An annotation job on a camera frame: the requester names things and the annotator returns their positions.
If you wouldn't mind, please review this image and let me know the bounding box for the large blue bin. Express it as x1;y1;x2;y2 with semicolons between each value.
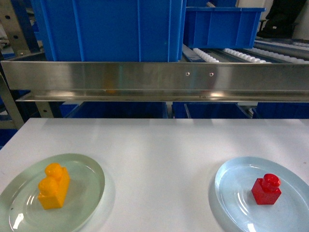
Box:
183;7;265;49
31;0;186;62

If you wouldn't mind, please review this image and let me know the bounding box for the green glass plate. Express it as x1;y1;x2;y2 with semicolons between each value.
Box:
0;154;105;232

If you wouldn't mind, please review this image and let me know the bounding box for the red toy building block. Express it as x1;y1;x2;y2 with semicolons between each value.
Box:
251;174;281;205

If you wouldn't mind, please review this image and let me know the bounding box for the yellow toy building block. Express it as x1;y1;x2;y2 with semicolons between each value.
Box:
38;163;70;210

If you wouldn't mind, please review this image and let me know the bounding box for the white roller conveyor track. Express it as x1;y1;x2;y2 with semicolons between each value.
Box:
193;48;220;63

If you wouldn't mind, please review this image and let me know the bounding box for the large blue bin right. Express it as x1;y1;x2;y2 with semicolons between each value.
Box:
183;7;265;49

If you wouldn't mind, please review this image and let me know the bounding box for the stainless steel shelf rail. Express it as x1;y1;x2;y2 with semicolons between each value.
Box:
2;61;309;102

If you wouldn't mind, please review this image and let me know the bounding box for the light blue glass plate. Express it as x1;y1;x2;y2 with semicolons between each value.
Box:
209;157;309;232

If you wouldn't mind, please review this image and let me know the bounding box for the large blue bin left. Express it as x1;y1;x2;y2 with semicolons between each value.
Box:
31;0;186;62

